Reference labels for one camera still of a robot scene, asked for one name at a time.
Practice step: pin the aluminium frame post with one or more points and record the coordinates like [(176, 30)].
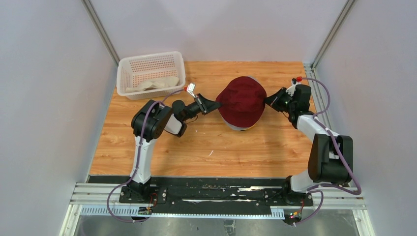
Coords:
[(333, 32), (88, 5)]

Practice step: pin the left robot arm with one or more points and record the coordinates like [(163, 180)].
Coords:
[(148, 124)]

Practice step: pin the right aluminium frame post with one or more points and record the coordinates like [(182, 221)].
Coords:
[(333, 32)]

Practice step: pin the cream hat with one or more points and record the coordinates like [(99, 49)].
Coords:
[(156, 83)]

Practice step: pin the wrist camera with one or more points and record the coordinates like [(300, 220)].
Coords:
[(190, 89), (294, 82)]

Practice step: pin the left aluminium frame post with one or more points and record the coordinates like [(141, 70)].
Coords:
[(88, 5)]

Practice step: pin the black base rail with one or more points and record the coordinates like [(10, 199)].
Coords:
[(208, 197)]

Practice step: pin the white plastic basket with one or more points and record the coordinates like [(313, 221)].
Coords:
[(133, 70)]

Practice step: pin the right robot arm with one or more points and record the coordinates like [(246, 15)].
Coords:
[(330, 162)]

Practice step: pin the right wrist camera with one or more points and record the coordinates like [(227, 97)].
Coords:
[(294, 82)]

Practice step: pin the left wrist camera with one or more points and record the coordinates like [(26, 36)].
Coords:
[(190, 89)]

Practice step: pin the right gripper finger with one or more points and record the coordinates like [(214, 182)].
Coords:
[(280, 106), (280, 96)]

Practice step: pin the grey hat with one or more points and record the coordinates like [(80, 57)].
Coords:
[(239, 128)]

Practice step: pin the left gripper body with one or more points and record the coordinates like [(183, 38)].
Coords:
[(193, 109)]

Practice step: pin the dark red hat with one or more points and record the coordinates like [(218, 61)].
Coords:
[(242, 102)]

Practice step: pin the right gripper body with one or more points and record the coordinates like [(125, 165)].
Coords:
[(287, 99)]

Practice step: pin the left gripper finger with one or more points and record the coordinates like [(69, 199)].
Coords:
[(210, 106), (206, 102)]

